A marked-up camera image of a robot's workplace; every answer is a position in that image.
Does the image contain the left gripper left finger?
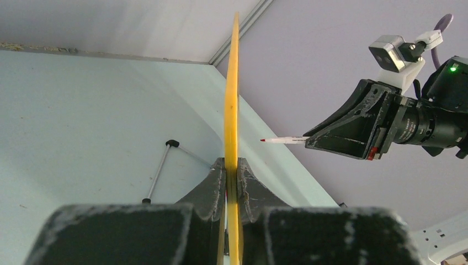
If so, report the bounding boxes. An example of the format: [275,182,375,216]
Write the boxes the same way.
[25,158,226,264]

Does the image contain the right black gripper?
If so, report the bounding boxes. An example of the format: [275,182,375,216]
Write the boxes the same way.
[303,79,467,160]

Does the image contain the yellow-framed whiteboard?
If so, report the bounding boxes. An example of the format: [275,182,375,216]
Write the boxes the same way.
[224,12,243,264]

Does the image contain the whiteboard rear support rod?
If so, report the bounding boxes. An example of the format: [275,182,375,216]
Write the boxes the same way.
[141,139,212,204]

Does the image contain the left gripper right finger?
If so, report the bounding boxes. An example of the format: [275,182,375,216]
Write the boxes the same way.
[237,158,423,264]

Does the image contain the red marker pen body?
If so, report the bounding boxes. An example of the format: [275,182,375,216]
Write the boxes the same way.
[260,136,309,144]

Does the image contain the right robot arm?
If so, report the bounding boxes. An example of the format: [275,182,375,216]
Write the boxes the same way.
[305,56,467,160]

